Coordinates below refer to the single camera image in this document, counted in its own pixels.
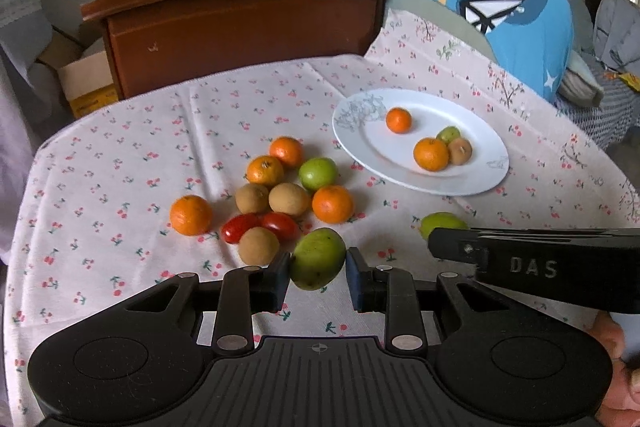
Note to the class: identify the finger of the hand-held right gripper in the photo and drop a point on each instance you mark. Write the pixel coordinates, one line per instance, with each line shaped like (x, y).
(455, 246)

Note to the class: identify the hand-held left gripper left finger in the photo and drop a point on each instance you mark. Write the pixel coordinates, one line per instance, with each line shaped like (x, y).
(280, 282)

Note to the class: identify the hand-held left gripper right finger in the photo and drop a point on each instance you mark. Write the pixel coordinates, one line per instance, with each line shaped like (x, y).
(354, 279)

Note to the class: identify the large green jujube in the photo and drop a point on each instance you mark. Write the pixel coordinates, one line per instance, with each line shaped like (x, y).
(318, 259)

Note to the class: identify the brown kiwi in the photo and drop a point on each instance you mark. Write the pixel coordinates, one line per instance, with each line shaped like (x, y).
(289, 200)
(253, 198)
(460, 152)
(258, 247)

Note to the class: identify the red cherry tomato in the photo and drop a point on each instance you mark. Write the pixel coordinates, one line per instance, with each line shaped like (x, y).
(240, 229)
(280, 225)

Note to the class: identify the tangerine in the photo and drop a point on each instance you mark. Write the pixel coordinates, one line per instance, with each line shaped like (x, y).
(398, 120)
(286, 152)
(431, 154)
(332, 204)
(265, 171)
(190, 215)

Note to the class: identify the white oval plate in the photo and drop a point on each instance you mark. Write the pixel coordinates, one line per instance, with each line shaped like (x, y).
(375, 147)

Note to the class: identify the person's right hand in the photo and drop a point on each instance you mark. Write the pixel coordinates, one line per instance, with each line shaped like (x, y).
(627, 382)

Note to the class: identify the blue houndstooth cloth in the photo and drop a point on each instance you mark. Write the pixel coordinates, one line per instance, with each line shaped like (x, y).
(610, 117)

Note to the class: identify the yellow packet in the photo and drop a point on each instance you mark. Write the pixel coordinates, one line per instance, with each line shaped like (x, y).
(627, 81)

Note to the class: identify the cherry print tablecloth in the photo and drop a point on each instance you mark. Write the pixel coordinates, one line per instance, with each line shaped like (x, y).
(150, 132)

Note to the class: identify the grey patterned pillow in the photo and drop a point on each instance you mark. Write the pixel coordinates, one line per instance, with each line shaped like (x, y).
(617, 32)

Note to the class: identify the brown wooden cabinet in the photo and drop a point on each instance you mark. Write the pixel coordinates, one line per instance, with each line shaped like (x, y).
(240, 32)

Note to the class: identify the open brown cardboard box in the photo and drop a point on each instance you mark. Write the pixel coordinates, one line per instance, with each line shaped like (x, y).
(82, 77)

